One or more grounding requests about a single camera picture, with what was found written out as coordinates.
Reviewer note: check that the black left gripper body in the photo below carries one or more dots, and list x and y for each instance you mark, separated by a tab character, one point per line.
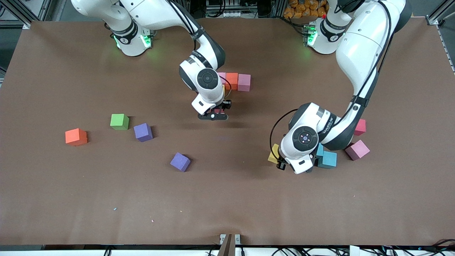
314	159

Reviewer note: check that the red foam block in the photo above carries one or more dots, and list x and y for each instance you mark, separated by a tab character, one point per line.
218	111
361	127

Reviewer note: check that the blue foam block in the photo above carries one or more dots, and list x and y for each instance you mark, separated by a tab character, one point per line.
330	159
320	151

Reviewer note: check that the yellow foam block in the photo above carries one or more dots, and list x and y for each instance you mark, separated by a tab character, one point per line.
223	93
273	153

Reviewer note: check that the orange foam block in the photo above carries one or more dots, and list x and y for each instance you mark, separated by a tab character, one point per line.
76	137
232	81

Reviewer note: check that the pink foam block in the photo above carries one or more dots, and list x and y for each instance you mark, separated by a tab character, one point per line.
244	82
222	76
357	149

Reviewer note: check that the purple foam block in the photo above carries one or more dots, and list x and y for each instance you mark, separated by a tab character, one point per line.
143	132
180	161

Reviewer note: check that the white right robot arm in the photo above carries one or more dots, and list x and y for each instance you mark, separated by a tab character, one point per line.
207	79

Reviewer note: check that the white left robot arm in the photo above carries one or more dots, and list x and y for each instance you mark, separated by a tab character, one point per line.
305	138

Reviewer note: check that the brown paper table cover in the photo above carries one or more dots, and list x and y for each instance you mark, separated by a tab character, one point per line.
227	199

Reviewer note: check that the white socket strip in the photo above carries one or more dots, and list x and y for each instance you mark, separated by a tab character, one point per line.
233	14

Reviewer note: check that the green foam block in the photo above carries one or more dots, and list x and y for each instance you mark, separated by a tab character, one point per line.
119	121

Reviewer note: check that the pile of orange objects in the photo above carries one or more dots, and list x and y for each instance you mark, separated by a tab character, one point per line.
295	10

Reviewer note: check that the metal mount bracket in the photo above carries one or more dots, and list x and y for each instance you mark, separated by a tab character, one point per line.
229	243

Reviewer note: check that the perforated metal rail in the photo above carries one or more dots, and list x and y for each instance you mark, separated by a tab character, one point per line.
448	57

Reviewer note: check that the aluminium frame profile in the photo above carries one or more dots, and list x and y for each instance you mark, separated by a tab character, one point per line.
439	16
21	14

